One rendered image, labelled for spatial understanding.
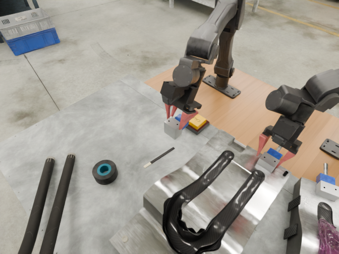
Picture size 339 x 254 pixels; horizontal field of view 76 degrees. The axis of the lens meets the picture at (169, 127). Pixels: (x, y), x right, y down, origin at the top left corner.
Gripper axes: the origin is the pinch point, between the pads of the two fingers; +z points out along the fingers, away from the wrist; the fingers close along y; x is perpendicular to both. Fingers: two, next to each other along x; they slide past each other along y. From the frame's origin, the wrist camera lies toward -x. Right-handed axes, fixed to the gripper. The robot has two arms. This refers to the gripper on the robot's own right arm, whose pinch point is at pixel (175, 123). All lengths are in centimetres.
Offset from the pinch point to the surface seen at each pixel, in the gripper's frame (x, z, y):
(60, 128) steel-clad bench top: -15, 25, -42
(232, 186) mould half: 0.8, 7.1, 25.4
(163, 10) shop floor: 273, -31, -260
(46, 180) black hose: -29.7, 28.0, -19.8
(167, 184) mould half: -13.8, 9.6, 12.6
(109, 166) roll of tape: -14.1, 20.7, -10.0
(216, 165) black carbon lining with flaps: 3.6, 6.1, 17.6
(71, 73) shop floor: 83, 67, -202
